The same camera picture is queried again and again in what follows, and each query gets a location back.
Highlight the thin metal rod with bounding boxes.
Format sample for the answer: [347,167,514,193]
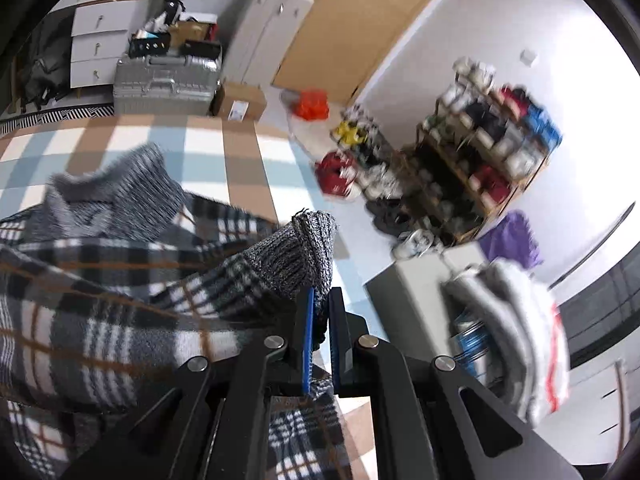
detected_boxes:
[547,205,633,288]

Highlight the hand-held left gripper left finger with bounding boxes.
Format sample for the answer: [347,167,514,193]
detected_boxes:
[60,287,321,480]

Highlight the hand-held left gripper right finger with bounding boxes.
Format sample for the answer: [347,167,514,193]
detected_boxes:
[327,287,581,480]

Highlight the brown wooden panel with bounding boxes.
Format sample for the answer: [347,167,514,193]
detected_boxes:
[272,0,463,106]

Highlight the black plastic crate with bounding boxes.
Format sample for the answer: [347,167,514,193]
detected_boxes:
[180,40,222,63]
[128,31,173,59]

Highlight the checkered bed blanket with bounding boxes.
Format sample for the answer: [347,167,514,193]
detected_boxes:
[0,112,391,480]

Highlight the wooden shoe rack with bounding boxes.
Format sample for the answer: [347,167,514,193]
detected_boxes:
[415,57,563,241]

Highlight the grey storage box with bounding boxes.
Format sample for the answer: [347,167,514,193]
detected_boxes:
[365,247,493,391]

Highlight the yellow bag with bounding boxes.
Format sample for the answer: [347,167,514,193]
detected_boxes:
[332,121,366,145]

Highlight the white drawer cabinet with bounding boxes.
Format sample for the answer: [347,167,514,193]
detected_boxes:
[50,0,166,98]

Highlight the plaid fleece jacket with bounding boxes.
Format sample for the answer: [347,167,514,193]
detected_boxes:
[0,142,361,480]

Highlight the heap of loose shoes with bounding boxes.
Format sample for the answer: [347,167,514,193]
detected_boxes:
[342,105,443,261]

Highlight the black hanging garment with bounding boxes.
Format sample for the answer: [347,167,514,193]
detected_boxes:
[15,10,76,111]

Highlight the rows of assorted shoes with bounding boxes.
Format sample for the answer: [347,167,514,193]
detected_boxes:
[422,57,563,233]

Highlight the white two-door cabinet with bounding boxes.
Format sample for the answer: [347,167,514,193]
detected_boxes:
[222,0,316,86]

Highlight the silver hard suitcase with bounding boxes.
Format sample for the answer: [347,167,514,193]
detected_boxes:
[112,52,223,117]

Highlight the pile of grey clothes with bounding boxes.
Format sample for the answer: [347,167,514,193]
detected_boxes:
[440,257,571,426]

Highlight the small cardboard box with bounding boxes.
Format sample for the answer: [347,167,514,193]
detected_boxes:
[212,81,267,122]

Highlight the purple cloth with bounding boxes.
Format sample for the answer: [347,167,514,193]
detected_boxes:
[477,210,545,271]

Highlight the orange plastic bag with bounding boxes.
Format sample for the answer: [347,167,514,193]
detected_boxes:
[292,89,330,121]

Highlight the black television screen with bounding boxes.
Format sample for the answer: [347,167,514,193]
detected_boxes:
[555,245,640,368]

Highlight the black white striped rug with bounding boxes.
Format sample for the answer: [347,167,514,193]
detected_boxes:
[0,105,116,133]

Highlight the blue striped cloth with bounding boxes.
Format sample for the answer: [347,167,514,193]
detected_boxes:
[450,310,493,366]

